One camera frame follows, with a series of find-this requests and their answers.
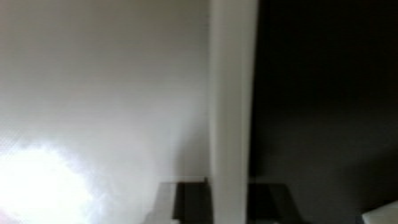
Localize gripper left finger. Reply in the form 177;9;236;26
154;182;211;224

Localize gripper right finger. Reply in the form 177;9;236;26
247;183;307;224

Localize white square tabletop part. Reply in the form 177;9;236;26
0;0;257;224

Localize white fence right wall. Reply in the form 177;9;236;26
362;208;398;224

